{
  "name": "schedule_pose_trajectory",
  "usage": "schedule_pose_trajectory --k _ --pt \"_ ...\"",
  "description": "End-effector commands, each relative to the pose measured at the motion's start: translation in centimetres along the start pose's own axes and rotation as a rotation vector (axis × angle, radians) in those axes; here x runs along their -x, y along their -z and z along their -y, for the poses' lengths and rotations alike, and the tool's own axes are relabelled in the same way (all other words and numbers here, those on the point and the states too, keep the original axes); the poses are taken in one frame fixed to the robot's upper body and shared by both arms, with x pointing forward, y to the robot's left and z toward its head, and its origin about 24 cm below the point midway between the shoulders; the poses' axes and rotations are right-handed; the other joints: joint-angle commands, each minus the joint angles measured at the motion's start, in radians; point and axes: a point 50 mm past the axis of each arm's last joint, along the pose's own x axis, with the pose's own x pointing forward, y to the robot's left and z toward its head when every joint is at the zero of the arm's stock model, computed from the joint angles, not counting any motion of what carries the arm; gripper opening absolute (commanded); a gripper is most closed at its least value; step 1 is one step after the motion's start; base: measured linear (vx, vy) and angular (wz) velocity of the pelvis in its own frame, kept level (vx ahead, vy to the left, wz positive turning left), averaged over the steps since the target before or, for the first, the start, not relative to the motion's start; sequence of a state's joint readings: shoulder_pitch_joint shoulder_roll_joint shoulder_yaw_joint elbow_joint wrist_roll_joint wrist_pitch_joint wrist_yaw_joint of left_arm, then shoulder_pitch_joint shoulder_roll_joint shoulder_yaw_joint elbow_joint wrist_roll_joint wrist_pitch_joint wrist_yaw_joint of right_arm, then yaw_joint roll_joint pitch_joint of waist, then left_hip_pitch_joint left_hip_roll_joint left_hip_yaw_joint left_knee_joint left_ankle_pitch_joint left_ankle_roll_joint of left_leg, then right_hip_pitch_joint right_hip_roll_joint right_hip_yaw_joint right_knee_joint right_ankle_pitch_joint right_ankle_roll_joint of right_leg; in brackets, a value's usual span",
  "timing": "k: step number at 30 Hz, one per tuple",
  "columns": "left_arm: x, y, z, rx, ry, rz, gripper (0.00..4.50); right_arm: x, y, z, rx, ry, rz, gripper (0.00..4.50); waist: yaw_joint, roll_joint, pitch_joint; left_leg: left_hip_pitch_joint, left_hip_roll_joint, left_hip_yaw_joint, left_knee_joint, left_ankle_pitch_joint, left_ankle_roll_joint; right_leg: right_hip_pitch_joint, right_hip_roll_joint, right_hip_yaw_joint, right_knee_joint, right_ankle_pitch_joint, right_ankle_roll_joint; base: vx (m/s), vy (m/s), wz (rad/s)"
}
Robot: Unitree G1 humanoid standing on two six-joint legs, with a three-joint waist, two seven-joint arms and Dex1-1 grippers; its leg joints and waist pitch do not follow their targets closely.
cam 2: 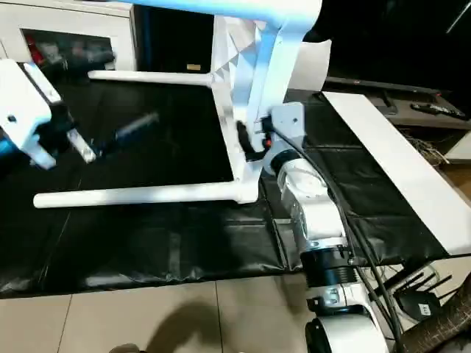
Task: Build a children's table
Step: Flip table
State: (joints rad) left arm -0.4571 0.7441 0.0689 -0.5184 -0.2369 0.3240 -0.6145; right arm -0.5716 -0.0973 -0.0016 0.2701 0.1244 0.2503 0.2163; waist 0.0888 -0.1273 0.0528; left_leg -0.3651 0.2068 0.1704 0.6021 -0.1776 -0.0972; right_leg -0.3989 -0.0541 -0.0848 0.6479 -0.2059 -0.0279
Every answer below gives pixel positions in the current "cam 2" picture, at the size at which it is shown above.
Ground tan cardboard box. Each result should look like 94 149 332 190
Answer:
447 130 471 165

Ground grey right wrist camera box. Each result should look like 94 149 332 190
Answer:
269 102 307 140

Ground brown woven basket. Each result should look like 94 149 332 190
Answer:
404 290 471 353

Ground tangled white cables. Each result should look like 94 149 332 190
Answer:
406 134 450 165

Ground white plastic table leg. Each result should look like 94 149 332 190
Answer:
130 0 325 29
87 69 215 89
32 183 236 210

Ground grey cushion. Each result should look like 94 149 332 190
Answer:
285 38 332 92

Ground white low table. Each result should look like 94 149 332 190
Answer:
320 90 471 257

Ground black wifi router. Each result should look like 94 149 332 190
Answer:
382 263 453 321

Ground thin black bar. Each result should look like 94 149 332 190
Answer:
325 76 442 95

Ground white plastic table top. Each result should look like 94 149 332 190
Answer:
211 14 325 205

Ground black table mat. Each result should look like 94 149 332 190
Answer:
0 71 452 297

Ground white cabinet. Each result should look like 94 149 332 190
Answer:
0 0 139 73

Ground black remote control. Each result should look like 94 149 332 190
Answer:
410 104 467 119

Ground black sofa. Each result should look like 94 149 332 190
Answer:
134 0 471 93

